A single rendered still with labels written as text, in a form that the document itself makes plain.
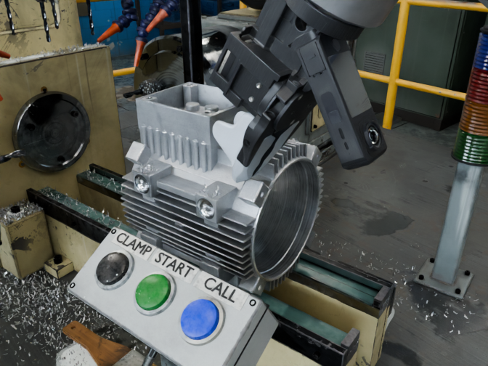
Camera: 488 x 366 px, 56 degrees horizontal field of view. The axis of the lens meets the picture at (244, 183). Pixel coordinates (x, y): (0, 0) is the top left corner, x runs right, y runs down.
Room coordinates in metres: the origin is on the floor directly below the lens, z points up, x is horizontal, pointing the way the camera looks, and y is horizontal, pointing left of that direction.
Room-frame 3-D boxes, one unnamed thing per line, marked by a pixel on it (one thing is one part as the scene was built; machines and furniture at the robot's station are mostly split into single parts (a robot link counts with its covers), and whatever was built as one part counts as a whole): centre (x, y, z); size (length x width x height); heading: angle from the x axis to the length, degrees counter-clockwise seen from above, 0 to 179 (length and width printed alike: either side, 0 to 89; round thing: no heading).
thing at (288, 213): (0.54, 0.03, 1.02); 0.20 x 0.19 x 0.19; 54
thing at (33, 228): (0.68, 0.39, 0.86); 0.07 x 0.06 x 0.12; 143
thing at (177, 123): (0.56, 0.06, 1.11); 0.12 x 0.11 x 0.07; 54
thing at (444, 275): (0.64, -0.35, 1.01); 0.08 x 0.08 x 0.42; 53
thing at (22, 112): (0.78, 0.34, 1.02); 0.15 x 0.02 x 0.15; 143
